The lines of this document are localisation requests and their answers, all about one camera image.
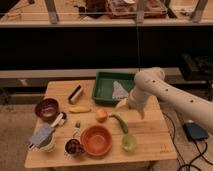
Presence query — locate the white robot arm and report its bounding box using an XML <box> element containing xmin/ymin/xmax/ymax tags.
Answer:
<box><xmin>127</xmin><ymin>67</ymin><xmax>213</xmax><ymax>134</ymax></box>

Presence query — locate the yellow banana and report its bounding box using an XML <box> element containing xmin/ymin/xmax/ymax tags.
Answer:
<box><xmin>69</xmin><ymin>106</ymin><xmax>91</xmax><ymax>113</ymax></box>

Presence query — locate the green plastic tray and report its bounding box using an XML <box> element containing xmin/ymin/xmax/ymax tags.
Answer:
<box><xmin>92</xmin><ymin>71</ymin><xmax>134</xmax><ymax>106</ymax></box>

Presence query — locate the orange peach fruit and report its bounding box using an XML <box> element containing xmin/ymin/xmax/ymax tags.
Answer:
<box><xmin>96</xmin><ymin>108</ymin><xmax>108</xmax><ymax>123</ymax></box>

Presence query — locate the white handled utensil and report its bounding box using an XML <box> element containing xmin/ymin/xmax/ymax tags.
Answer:
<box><xmin>51</xmin><ymin>112</ymin><xmax>67</xmax><ymax>127</ymax></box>

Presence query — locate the black box on floor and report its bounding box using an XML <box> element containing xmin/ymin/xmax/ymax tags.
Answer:
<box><xmin>183</xmin><ymin>122</ymin><xmax>209</xmax><ymax>141</ymax></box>

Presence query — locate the orange bowl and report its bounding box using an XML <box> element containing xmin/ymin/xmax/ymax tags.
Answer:
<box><xmin>80</xmin><ymin>125</ymin><xmax>112</xmax><ymax>157</ymax></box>

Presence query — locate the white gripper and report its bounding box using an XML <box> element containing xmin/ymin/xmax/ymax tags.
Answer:
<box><xmin>127</xmin><ymin>89</ymin><xmax>150</xmax><ymax>119</ymax></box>

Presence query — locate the white cup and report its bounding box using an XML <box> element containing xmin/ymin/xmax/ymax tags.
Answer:
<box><xmin>41</xmin><ymin>135</ymin><xmax>55</xmax><ymax>152</ymax></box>

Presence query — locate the green pear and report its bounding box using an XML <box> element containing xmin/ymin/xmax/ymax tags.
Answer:
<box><xmin>122</xmin><ymin>134</ymin><xmax>137</xmax><ymax>152</ymax></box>

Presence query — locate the dark red bowl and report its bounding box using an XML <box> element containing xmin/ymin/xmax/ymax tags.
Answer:
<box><xmin>35</xmin><ymin>98</ymin><xmax>59</xmax><ymax>123</ymax></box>

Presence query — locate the grey cloth in tray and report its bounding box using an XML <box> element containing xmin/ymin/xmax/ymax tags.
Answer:
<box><xmin>112</xmin><ymin>81</ymin><xmax>129</xmax><ymax>100</ymax></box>

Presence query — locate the black crate at right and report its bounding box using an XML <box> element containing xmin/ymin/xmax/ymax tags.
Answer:
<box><xmin>179</xmin><ymin>54</ymin><xmax>213</xmax><ymax>81</ymax></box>

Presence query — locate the black floor cable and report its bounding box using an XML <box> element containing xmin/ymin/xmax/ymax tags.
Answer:
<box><xmin>161</xmin><ymin>111</ymin><xmax>213</xmax><ymax>171</ymax></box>

